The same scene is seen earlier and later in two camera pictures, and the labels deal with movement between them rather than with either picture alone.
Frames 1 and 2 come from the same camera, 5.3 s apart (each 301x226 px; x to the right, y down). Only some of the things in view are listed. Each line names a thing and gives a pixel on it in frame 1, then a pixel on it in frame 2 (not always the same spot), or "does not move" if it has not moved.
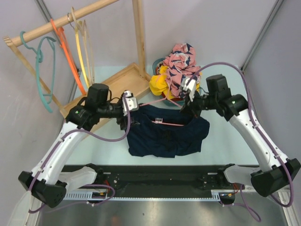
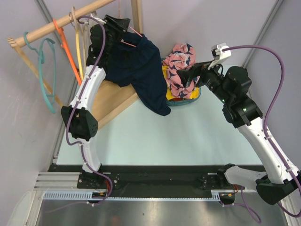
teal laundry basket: x=155 y=67 does not move
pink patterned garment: x=181 y=64 does not move
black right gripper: x=189 y=105 → x=196 y=69
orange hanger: x=63 y=44 does not move
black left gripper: x=121 y=121 → x=122 y=24
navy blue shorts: x=165 y=131 → x=133 y=59
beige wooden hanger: x=88 y=46 does not move
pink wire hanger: x=160 y=120 → x=122 y=41
